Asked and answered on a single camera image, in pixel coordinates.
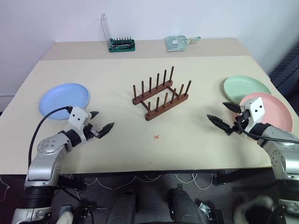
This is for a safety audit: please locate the dark ribbed chair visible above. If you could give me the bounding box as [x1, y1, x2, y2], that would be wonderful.
[268, 41, 299, 99]

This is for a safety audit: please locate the metal caster bracket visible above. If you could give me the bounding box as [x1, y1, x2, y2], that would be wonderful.
[197, 201, 221, 220]

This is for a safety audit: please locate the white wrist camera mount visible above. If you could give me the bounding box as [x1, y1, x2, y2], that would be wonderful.
[240, 97, 266, 134]
[68, 106, 93, 143]

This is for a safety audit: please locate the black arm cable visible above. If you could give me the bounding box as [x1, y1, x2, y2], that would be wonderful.
[234, 113, 299, 144]
[28, 105, 73, 169]

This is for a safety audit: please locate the blue plate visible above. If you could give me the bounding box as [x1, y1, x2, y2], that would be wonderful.
[38, 83, 90, 121]

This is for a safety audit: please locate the green plate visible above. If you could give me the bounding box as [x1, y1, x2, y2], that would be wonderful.
[222, 75, 272, 106]

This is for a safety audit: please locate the dark rounded block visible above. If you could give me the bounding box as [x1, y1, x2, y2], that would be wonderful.
[109, 189, 138, 224]
[167, 188, 202, 224]

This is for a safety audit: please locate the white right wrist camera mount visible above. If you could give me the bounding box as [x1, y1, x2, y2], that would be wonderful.
[240, 97, 266, 134]

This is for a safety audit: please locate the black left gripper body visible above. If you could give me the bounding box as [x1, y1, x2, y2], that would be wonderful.
[82, 122, 101, 141]

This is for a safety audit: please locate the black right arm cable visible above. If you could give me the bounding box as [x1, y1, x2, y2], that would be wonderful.
[234, 113, 299, 144]

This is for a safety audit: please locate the blurred black and white object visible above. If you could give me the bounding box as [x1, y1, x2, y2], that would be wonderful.
[233, 195, 279, 224]

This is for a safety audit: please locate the pink-red plate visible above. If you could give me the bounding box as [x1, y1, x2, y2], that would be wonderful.
[238, 92, 293, 133]

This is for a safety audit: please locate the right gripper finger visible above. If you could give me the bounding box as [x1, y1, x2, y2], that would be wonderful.
[222, 101, 242, 113]
[206, 114, 231, 136]

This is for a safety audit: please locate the wooden dish rack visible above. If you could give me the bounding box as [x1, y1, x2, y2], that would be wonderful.
[132, 66, 193, 122]

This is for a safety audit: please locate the white floor cable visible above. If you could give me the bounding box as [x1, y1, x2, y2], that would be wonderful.
[174, 173, 216, 190]
[83, 175, 160, 190]

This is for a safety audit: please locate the black table frame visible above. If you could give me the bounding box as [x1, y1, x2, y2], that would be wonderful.
[53, 169, 274, 191]

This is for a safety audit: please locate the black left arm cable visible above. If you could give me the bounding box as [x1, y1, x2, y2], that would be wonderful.
[28, 105, 73, 169]

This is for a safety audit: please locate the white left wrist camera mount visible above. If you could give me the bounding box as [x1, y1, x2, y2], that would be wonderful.
[68, 106, 93, 143]

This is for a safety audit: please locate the green screwdriver bit set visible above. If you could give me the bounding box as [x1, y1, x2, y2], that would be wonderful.
[100, 13, 137, 54]

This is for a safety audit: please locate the black floor box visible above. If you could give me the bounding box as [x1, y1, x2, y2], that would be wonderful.
[74, 204, 95, 224]

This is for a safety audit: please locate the clear plastic zip bag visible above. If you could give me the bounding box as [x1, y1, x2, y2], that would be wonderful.
[164, 35, 202, 53]

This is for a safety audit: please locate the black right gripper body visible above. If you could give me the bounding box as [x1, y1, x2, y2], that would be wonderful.
[225, 111, 249, 139]

